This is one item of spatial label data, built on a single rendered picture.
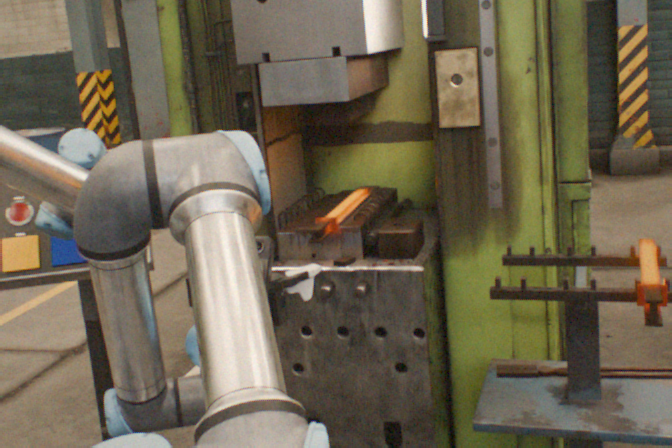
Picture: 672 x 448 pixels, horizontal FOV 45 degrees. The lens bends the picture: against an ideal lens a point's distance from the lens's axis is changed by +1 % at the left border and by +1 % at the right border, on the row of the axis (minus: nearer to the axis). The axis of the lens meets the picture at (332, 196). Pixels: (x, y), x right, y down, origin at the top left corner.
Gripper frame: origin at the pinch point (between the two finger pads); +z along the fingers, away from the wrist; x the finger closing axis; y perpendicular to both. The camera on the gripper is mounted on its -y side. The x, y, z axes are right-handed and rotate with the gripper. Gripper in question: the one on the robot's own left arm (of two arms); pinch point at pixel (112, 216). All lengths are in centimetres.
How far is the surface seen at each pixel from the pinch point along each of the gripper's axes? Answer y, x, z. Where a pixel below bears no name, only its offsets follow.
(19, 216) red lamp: 3.5, 20.0, 2.8
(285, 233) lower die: -7.5, -37.3, 4.5
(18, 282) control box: -10.5, 21.5, 5.9
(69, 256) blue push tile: -7.1, 9.9, 2.5
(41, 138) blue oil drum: 199, 98, 388
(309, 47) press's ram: 26, -46, -20
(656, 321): -45, -89, -51
